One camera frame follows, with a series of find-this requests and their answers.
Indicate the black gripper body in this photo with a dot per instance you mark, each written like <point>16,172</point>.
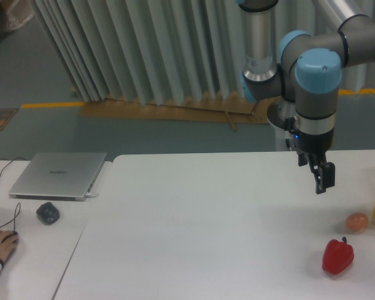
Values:
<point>313,136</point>

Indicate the silver closed laptop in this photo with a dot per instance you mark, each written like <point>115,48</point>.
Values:
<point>59,175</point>

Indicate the pale green pleated curtain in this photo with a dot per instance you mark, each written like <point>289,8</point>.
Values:
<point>161,50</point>

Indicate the flat brown cardboard sheet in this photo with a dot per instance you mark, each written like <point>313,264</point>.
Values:
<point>233,110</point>

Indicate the red bell pepper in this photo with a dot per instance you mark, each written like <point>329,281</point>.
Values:
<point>338,256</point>

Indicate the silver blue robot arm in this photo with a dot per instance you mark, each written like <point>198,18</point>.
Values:
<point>304,74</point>

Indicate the brown egg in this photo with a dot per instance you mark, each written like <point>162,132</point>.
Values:
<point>357,222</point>

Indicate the person's hand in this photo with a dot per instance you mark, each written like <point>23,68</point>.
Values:
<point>0,245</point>

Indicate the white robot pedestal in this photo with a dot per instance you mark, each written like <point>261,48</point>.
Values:
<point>279,137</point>

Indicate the white laptop plug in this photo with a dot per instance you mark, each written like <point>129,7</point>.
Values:
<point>89,195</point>

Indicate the black earbud case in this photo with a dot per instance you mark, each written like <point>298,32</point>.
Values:
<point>47,213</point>

